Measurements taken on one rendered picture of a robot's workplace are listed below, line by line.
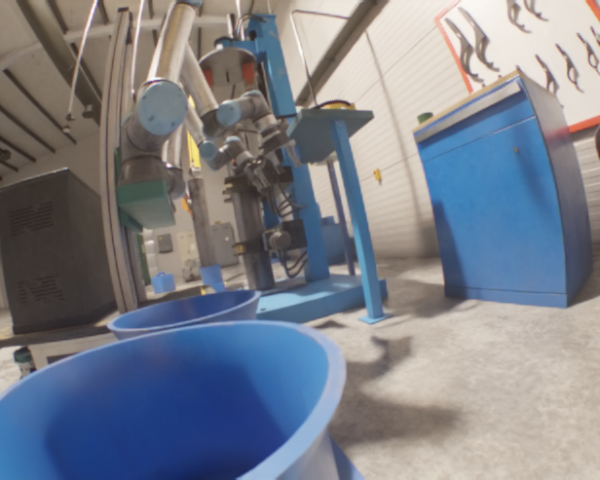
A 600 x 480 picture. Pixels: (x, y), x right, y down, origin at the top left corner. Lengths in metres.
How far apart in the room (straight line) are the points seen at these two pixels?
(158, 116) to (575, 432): 1.20
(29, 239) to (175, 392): 0.84
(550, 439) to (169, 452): 0.64
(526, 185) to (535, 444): 0.92
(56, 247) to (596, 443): 1.43
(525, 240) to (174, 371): 1.21
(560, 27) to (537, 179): 1.60
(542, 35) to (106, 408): 2.76
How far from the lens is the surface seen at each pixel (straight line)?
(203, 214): 3.41
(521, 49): 2.60
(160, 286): 4.60
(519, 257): 1.28
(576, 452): 0.63
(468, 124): 1.36
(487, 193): 1.31
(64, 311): 1.02
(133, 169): 0.93
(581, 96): 2.36
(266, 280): 2.08
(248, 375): 0.32
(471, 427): 0.66
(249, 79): 2.59
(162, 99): 0.84
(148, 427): 0.38
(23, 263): 1.10
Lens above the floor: 0.45
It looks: level
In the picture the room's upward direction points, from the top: 11 degrees counter-clockwise
